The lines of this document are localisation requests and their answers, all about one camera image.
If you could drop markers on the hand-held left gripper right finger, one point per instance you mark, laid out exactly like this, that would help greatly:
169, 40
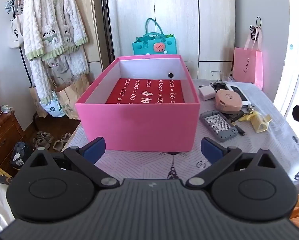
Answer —
210, 150

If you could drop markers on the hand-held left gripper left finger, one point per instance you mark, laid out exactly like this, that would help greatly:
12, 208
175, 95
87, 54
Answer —
95, 148

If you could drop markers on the grey router back shell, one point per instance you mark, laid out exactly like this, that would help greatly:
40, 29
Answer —
217, 126

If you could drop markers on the black battery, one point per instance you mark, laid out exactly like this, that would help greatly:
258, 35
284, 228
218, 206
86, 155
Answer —
240, 130

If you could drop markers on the cream hair claw clip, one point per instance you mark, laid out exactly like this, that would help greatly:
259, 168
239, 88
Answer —
259, 125

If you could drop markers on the pink cardboard box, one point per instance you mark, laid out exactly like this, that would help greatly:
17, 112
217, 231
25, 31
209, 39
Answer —
139, 127

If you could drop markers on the yellow starfish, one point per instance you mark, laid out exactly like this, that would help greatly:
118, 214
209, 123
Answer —
247, 117

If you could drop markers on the bunch of keys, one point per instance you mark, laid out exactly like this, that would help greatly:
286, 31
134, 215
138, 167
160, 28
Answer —
250, 108

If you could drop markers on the white charger plug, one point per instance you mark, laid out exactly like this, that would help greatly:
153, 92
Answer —
206, 93

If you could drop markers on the pale patterned tablecloth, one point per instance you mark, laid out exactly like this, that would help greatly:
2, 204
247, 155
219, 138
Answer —
144, 162

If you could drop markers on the grey sneaker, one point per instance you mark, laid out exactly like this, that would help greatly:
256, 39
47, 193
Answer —
44, 136
40, 144

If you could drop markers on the brown paper bag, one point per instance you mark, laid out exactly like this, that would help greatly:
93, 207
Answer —
35, 100
69, 100

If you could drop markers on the green and white bag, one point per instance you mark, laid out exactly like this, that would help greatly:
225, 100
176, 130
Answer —
52, 107

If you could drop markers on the white pocket router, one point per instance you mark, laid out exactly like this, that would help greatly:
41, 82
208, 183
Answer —
237, 90

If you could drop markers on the pink paper bag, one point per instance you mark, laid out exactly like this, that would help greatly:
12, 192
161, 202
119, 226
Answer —
247, 65

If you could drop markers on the yellow bin with dark bag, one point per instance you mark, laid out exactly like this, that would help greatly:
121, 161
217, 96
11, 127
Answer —
20, 155

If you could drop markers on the clear plastic bag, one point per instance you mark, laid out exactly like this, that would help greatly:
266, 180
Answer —
229, 77

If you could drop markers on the red printed card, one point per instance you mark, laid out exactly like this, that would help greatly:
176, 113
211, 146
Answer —
152, 90

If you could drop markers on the white plastic bag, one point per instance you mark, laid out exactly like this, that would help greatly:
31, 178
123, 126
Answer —
57, 65

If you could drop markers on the wooden cabinet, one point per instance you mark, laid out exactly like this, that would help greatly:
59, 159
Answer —
2, 140

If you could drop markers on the cream cabinet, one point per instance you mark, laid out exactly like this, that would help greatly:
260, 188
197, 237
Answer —
94, 42

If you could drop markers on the teal felt tote bag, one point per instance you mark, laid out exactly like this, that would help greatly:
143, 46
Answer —
144, 47

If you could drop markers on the black clothes rack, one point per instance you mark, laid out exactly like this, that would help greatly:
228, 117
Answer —
107, 30

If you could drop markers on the white wardrobe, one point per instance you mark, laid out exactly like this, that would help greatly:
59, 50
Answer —
177, 17

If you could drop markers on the white fluffy robe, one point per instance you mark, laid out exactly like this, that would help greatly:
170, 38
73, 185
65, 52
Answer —
52, 17

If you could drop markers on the white canvas tote bag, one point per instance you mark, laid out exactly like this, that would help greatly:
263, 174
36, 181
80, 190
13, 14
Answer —
15, 35

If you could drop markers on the teal clothes hangers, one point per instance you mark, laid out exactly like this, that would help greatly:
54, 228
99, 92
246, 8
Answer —
14, 5

